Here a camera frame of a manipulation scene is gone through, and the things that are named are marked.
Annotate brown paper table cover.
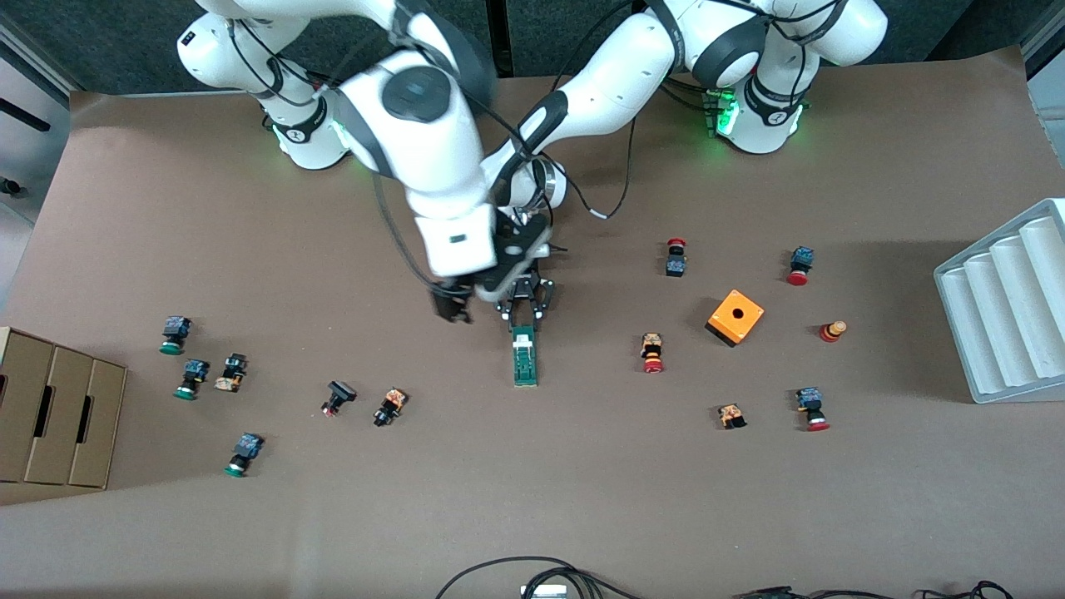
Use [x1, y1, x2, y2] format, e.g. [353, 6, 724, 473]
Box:
[0, 46, 1065, 599]

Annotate green mushroom pushbutton blue block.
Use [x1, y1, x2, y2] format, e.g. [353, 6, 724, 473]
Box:
[223, 432, 265, 479]
[159, 315, 193, 357]
[173, 359, 211, 402]

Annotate brown cardboard box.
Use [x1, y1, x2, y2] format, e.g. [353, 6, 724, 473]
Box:
[0, 326, 128, 489]

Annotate white ribbed plastic tray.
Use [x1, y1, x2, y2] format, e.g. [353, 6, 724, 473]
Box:
[933, 197, 1065, 405]

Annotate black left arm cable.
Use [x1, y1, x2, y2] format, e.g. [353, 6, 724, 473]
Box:
[570, 112, 640, 221]

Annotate black flat-head switch red terminals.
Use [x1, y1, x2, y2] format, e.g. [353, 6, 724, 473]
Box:
[320, 379, 359, 418]

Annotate orange button enclosure box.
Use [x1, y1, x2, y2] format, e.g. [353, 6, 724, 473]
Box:
[706, 289, 765, 349]

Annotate black left base cable bundle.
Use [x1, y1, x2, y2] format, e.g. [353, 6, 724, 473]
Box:
[657, 73, 718, 117]

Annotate black looped cable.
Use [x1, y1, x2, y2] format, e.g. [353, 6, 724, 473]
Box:
[435, 556, 643, 599]

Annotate black cable with plug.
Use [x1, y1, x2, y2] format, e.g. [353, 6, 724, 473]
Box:
[732, 587, 904, 599]

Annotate black coiled cable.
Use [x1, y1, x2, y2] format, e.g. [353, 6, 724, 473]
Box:
[915, 580, 1014, 599]

